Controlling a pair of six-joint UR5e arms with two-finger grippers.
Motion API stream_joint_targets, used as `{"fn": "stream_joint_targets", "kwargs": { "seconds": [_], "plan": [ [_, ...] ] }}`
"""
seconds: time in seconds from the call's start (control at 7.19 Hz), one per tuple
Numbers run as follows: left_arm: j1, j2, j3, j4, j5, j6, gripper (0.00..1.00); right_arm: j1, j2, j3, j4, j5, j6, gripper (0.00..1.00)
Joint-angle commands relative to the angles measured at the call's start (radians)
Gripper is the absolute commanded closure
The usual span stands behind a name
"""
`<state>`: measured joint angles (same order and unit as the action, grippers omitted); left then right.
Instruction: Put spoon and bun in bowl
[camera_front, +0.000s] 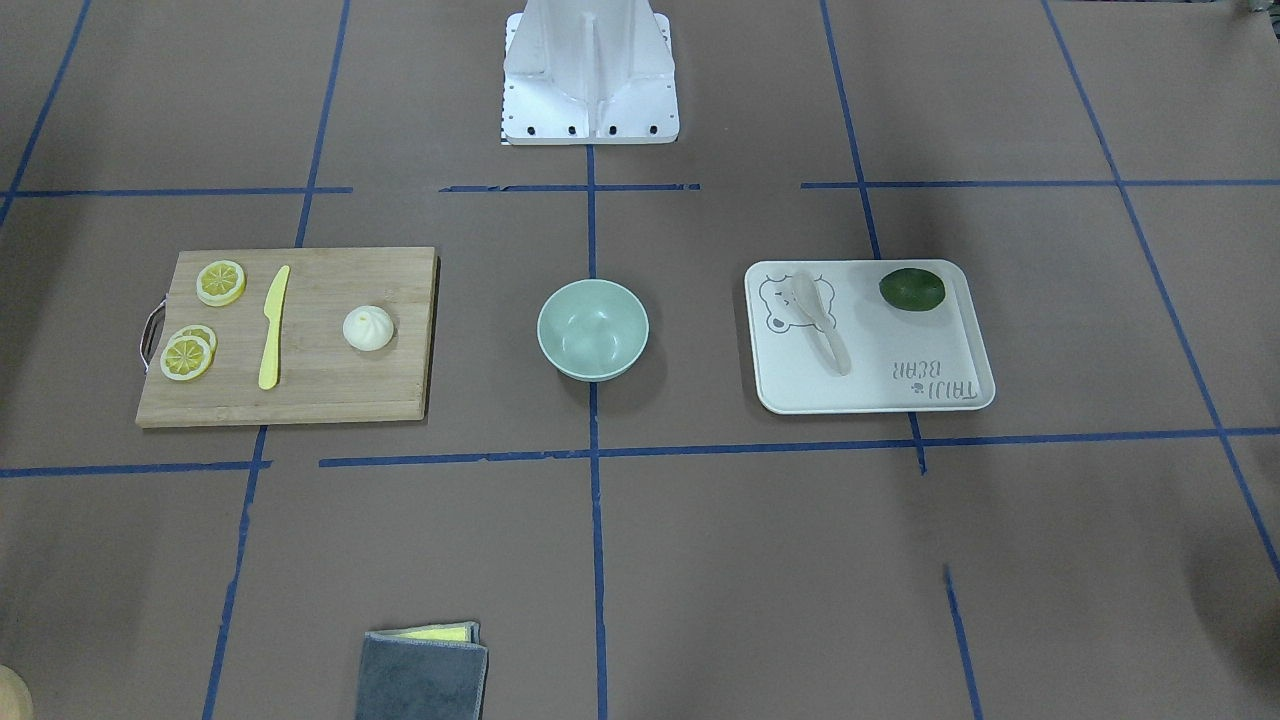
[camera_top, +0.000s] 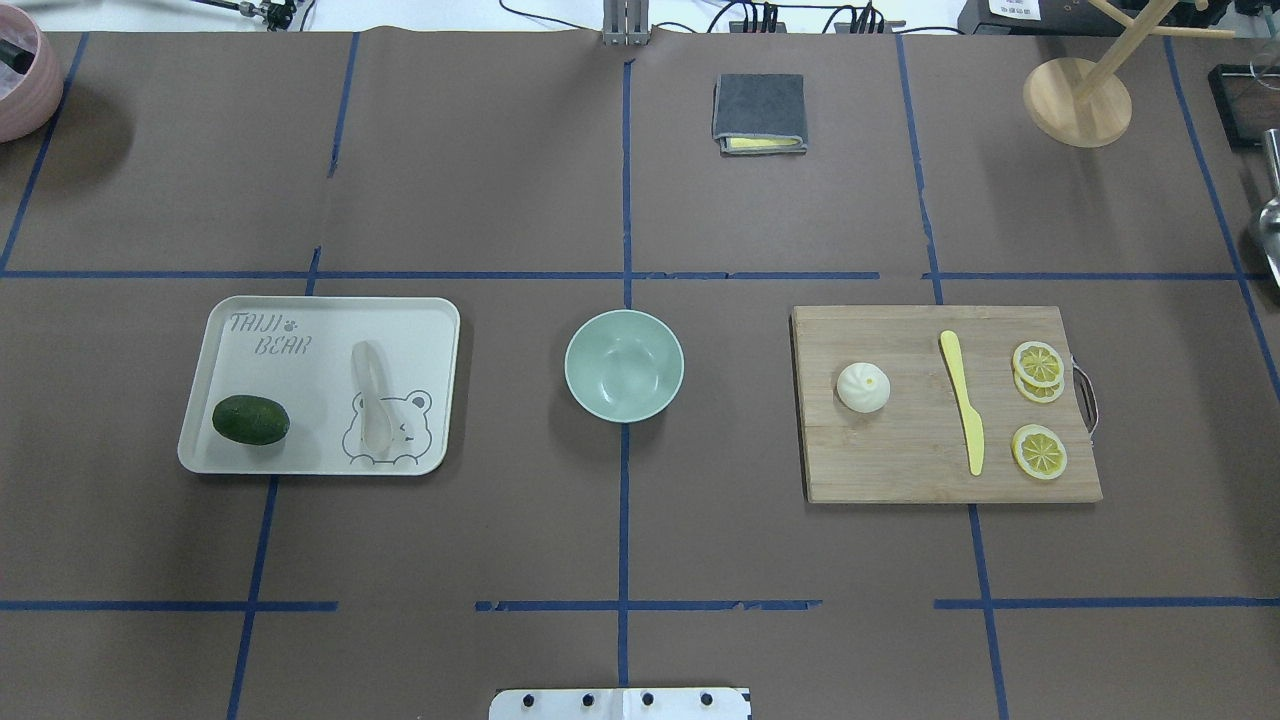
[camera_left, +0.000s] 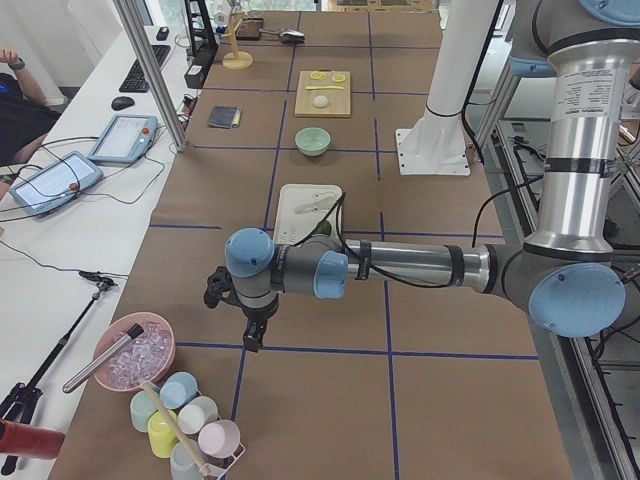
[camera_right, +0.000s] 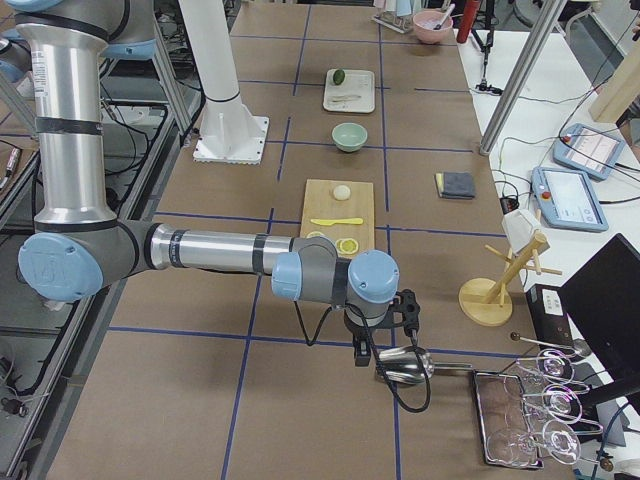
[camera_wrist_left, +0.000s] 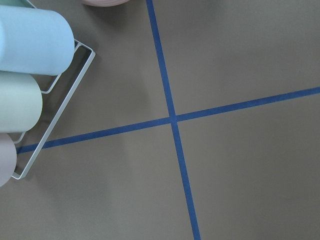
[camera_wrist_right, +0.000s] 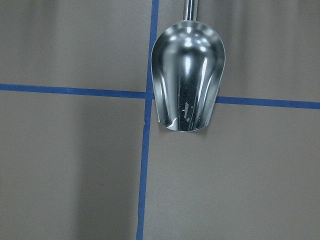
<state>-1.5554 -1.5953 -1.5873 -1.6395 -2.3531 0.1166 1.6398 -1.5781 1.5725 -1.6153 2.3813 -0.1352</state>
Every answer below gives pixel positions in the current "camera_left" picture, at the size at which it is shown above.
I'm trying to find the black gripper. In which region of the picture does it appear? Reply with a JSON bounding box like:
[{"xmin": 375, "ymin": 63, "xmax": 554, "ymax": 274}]
[{"xmin": 242, "ymin": 299, "xmax": 278, "ymax": 353}]

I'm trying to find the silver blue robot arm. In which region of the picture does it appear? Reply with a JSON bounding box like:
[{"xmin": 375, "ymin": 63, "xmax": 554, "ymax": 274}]
[{"xmin": 205, "ymin": 1, "xmax": 639, "ymax": 351}]

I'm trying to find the pink bowl with ice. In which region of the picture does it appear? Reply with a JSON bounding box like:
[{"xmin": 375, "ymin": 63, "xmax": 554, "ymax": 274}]
[{"xmin": 93, "ymin": 312, "xmax": 176, "ymax": 392}]

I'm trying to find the green ceramic bowl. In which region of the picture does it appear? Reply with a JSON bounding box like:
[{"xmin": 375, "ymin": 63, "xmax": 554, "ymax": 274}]
[{"xmin": 294, "ymin": 127, "xmax": 331, "ymax": 157}]

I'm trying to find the white steamed bun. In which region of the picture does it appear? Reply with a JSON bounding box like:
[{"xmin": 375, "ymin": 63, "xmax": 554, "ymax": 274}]
[{"xmin": 313, "ymin": 95, "xmax": 330, "ymax": 109}]

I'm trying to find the blue cup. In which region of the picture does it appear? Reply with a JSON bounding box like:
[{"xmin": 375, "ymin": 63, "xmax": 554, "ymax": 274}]
[{"xmin": 159, "ymin": 371, "xmax": 198, "ymax": 409}]

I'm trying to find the white cup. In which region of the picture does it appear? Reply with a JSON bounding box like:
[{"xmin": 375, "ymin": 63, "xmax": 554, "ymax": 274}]
[{"xmin": 178, "ymin": 395, "xmax": 218, "ymax": 435}]

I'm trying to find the pink cup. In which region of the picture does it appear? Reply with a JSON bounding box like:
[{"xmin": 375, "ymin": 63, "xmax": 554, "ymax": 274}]
[{"xmin": 198, "ymin": 420, "xmax": 241, "ymax": 458}]

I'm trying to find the metal ice scoop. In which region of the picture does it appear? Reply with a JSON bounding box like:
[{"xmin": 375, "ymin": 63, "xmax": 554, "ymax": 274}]
[{"xmin": 62, "ymin": 323, "xmax": 144, "ymax": 394}]

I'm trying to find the green round fruit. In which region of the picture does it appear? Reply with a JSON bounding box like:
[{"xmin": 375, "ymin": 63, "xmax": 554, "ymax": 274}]
[{"xmin": 314, "ymin": 220, "xmax": 333, "ymax": 237}]

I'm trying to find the wooden stick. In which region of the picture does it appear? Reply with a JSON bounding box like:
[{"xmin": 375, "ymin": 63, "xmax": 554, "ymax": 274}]
[{"xmin": 140, "ymin": 380, "xmax": 215, "ymax": 477}]

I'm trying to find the white rectangular tray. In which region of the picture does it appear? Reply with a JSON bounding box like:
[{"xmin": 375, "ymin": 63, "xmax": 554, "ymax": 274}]
[{"xmin": 273, "ymin": 184, "xmax": 343, "ymax": 245}]

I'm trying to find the green cup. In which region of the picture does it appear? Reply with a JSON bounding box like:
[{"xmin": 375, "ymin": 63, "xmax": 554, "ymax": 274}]
[{"xmin": 129, "ymin": 390, "xmax": 157, "ymax": 433}]

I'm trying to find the yellow cup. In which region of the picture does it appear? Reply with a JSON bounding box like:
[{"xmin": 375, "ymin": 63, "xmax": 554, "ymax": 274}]
[{"xmin": 147, "ymin": 411, "xmax": 179, "ymax": 459}]

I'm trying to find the grey cup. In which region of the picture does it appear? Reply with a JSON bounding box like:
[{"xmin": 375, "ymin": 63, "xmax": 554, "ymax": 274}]
[{"xmin": 169, "ymin": 442, "xmax": 203, "ymax": 480}]

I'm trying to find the grey yellow sponge cloth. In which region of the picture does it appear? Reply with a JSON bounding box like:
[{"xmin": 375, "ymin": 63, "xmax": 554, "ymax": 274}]
[{"xmin": 207, "ymin": 105, "xmax": 242, "ymax": 129}]

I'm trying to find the far teach pendant tablet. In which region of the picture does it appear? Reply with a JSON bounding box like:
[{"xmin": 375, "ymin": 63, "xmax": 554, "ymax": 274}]
[{"xmin": 88, "ymin": 114, "xmax": 158, "ymax": 165}]

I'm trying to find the teach pendant tablet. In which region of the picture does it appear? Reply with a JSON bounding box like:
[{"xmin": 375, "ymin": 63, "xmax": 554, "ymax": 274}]
[
  {"xmin": 9, "ymin": 151, "xmax": 103, "ymax": 215},
  {"xmin": 88, "ymin": 114, "xmax": 158, "ymax": 165}
]

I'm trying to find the black tripod stick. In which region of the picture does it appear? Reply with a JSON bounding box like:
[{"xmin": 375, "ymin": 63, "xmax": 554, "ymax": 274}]
[{"xmin": 0, "ymin": 270, "xmax": 119, "ymax": 476}]

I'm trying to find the bamboo cutting board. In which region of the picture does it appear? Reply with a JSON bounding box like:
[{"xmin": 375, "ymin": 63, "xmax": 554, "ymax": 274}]
[{"xmin": 294, "ymin": 70, "xmax": 352, "ymax": 118}]

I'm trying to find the yellow plastic knife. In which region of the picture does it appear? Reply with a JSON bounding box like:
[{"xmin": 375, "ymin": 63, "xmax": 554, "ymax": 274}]
[{"xmin": 305, "ymin": 85, "xmax": 345, "ymax": 91}]

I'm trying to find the near teach pendant tablet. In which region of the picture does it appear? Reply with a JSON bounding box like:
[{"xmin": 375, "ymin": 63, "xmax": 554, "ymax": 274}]
[{"xmin": 9, "ymin": 151, "xmax": 103, "ymax": 215}]

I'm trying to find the black box on table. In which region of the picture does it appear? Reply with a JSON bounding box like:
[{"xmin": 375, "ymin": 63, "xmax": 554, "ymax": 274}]
[{"xmin": 184, "ymin": 47, "xmax": 217, "ymax": 90}]

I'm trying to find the red cylinder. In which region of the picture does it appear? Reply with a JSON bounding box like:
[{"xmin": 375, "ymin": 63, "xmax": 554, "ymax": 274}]
[{"xmin": 1, "ymin": 419, "xmax": 65, "ymax": 460}]

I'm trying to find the black computer mouse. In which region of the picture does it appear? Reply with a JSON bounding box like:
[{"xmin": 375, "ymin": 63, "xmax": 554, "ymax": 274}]
[{"xmin": 111, "ymin": 96, "xmax": 135, "ymax": 111}]

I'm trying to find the wooden mug tree stand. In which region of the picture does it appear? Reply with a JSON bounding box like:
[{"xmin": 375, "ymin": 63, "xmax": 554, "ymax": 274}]
[{"xmin": 222, "ymin": 7, "xmax": 253, "ymax": 70}]

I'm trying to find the black keyboard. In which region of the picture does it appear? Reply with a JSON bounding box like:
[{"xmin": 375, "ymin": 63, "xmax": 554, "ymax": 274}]
[{"xmin": 118, "ymin": 44, "xmax": 172, "ymax": 94}]

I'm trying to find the black metal scoop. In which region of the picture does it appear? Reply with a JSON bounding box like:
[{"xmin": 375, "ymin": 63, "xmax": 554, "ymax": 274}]
[{"xmin": 260, "ymin": 28, "xmax": 305, "ymax": 44}]

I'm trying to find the dark wooden tray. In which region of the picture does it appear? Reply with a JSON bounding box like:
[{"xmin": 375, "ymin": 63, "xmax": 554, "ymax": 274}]
[{"xmin": 236, "ymin": 18, "xmax": 264, "ymax": 41}]

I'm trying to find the seated person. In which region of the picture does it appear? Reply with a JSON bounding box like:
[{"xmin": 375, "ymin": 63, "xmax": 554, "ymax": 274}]
[{"xmin": 0, "ymin": 43, "xmax": 62, "ymax": 200}]

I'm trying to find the white wire cup rack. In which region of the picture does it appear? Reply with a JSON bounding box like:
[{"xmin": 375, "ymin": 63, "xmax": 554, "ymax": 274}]
[{"xmin": 204, "ymin": 440, "xmax": 246, "ymax": 478}]

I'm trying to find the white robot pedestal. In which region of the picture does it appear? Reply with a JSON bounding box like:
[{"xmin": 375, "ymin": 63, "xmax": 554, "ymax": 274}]
[{"xmin": 396, "ymin": 0, "xmax": 502, "ymax": 176}]

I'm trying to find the aluminium frame post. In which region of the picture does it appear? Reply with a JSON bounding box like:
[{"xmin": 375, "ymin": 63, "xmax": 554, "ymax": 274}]
[{"xmin": 113, "ymin": 0, "xmax": 187, "ymax": 152}]

